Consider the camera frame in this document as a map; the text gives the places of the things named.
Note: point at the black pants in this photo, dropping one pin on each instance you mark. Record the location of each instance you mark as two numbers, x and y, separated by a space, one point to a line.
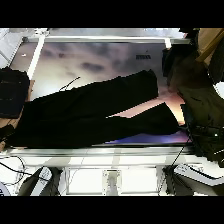
83 116

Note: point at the silver frame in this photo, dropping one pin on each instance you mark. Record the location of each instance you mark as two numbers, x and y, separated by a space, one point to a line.
100 151

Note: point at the black garment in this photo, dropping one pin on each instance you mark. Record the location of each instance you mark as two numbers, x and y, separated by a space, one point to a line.
13 93

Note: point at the brown clothes hanger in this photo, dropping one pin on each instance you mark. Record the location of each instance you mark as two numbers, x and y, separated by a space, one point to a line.
209 49

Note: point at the heap of clothes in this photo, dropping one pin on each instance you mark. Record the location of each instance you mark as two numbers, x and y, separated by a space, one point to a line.
196 83

